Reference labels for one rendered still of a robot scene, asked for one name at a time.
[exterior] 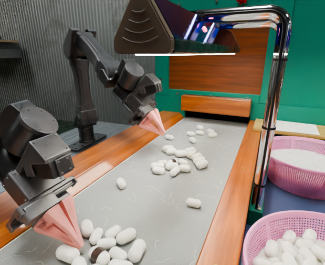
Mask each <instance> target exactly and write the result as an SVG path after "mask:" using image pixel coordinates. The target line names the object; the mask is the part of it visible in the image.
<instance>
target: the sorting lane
mask: <svg viewBox="0 0 325 265"><path fill-rule="evenodd" d="M197 125H201V126H203V130H201V131H203V132H204V134H203V135H197V134H196V131H197V130H199V129H197ZM247 126H248V125H240V124H231V123H222V122H216V121H208V120H199V119H190V118H183V119H182V120H180V121H179V122H178V123H176V124H175V125H174V126H172V127H171V128H169V129H168V130H167V131H165V134H164V135H163V136H161V135H159V136H158V137H156V138H155V139H154V140H152V141H151V142H150V143H148V144H147V145H145V146H144V147H143V148H141V149H140V150H138V151H137V152H136V153H134V154H133V155H132V156H130V157H129V158H127V159H126V160H125V161H123V162H122V163H120V164H119V165H117V166H116V167H114V168H113V169H112V170H110V171H109V172H108V173H106V174H105V175H103V176H102V177H101V178H99V179H98V180H96V181H95V182H94V183H92V184H91V185H89V186H88V187H87V188H85V189H84V190H83V191H81V192H80V193H78V194H77V195H75V196H74V197H73V198H74V204H75V210H76V216H77V223H78V227H79V230H80V233H81V223H82V222H83V221H84V220H86V219H88V220H90V221H91V222H92V225H93V229H94V230H95V228H102V229H103V236H102V239H103V238H105V232H106V231H107V230H108V229H110V228H111V227H113V226H114V225H119V226H120V227H121V231H123V230H125V229H127V228H134V229H135V230H136V233H137V234H136V237H135V238H134V239H133V240H131V241H129V242H127V243H125V244H118V243H117V241H116V245H115V246H116V247H119V248H120V249H122V250H124V251H125V252H126V253H127V255H128V252H129V250H130V249H131V247H132V246H133V243H134V242H135V241H136V240H138V239H142V240H144V241H145V243H146V250H145V252H144V253H143V255H142V257H141V259H140V261H139V262H136V263H133V262H132V264H133V265H196V262H197V259H198V256H199V254H200V251H201V248H202V246H203V243H204V240H205V238H206V235H207V232H208V230H209V227H210V225H211V222H212V220H213V216H214V214H215V211H216V208H217V206H218V203H219V200H220V198H221V195H222V193H223V190H224V187H225V185H226V182H227V179H228V176H229V174H230V171H231V169H232V166H233V163H234V161H235V158H236V155H237V153H238V150H239V147H240V145H241V142H242V139H243V137H244V134H245V131H246V129H247ZM208 129H212V130H214V131H215V133H217V136H216V137H215V138H210V137H209V136H208V133H207V130H208ZM188 131H192V132H194V133H195V135H194V136H193V137H194V138H195V139H196V143H194V144H193V143H192V142H190V141H189V138H190V137H192V136H188V135H187V134H186V133H187V132H188ZM167 134H168V135H172V136H173V140H168V139H166V138H165V135H167ZM168 145H171V146H173V147H174V148H175V149H176V150H177V151H178V150H185V149H186V148H191V147H194V148H195V149H196V153H198V152H199V153H201V154H202V156H203V157H204V158H205V160H207V162H208V166H207V167H205V168H202V169H198V168H197V167H196V165H195V164H194V163H193V160H192V159H188V158H187V157H177V156H176V155H175V154H174V155H168V154H167V153H166V152H164V151H163V150H162V148H163V146H168ZM174 158H175V159H177V160H179V159H184V160H186V161H188V165H189V166H190V167H191V170H190V171H189V172H182V171H180V172H179V173H178V174H177V175H176V176H174V177H173V176H171V175H170V171H171V170H167V169H166V167H165V166H164V169H165V173H164V174H162V175H160V174H154V173H153V171H152V169H151V163H153V162H158V161H159V160H167V162H168V161H169V160H171V159H174ZM118 178H123V179H124V180H125V182H126V187H125V188H124V189H120V188H119V187H118V185H117V179H118ZM188 198H193V199H198V200H200V202H201V206H200V207H199V208H195V207H190V206H188V205H187V203H186V201H187V199H188ZM81 236H82V239H83V242H84V246H83V247H82V248H81V249H80V250H79V253H80V256H81V257H84V258H85V260H86V263H87V265H93V264H94V263H93V262H92V261H91V260H90V259H89V256H88V253H89V250H90V249H91V248H92V247H93V246H96V245H92V244H91V243H90V241H89V238H90V237H87V238H86V237H84V236H83V235H82V233H81ZM63 244H66V243H64V242H62V241H60V240H58V239H55V238H52V237H49V236H46V235H42V234H40V233H37V232H35V231H34V229H33V228H32V227H30V228H29V229H28V230H26V231H25V232H23V233H22V234H21V235H19V236H18V237H17V238H15V239H14V240H12V241H11V242H10V243H8V244H7V245H5V246H4V247H2V248H1V249H0V265H71V263H67V262H64V261H61V260H59V259H57V257H56V250H57V248H58V247H59V246H60V245H63ZM66 245H68V244H66ZM127 261H130V260H129V258H127Z"/></svg>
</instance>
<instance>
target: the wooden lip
mask: <svg viewBox="0 0 325 265"><path fill-rule="evenodd" d="M251 102H252V99H251V98H240V97H226V96H212V95H198V94H184V95H182V96H181V110H184V111H194V112H200V113H210V114H220V115H230V116H239V117H249V115H250V111H251Z"/></svg>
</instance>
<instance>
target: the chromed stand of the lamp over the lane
mask: <svg viewBox="0 0 325 265"><path fill-rule="evenodd" d="M196 15H198V16H199V18H200V20H201V21H202V22H203V23H215V24H216V26H217V28H219V29H242V28H267V27H270V28H273V29H274V30H275V31H276V40H275V46H274V54H273V58H272V65H271V72H270V79H269V86H268V93H267V100H266V107H265V113H264V121H263V125H262V132H261V139H260V146H259V153H258V159H257V167H256V170H255V175H254V181H253V187H252V191H251V198H250V204H249V210H248V217H247V224H248V225H253V224H254V223H255V222H256V221H258V220H259V219H261V218H262V217H263V210H264V196H265V188H266V185H267V184H266V181H267V175H268V169H269V163H270V157H271V151H272V145H273V141H274V134H275V130H276V122H277V116H278V110H279V104H280V98H281V92H282V86H283V82H284V75H285V69H286V63H287V61H288V58H287V57H288V51H289V45H290V39H291V32H292V19H291V16H290V14H289V13H288V11H287V10H285V9H284V8H283V7H281V6H279V5H275V4H267V5H253V6H240V7H227V8H213V9H199V10H197V11H196Z"/></svg>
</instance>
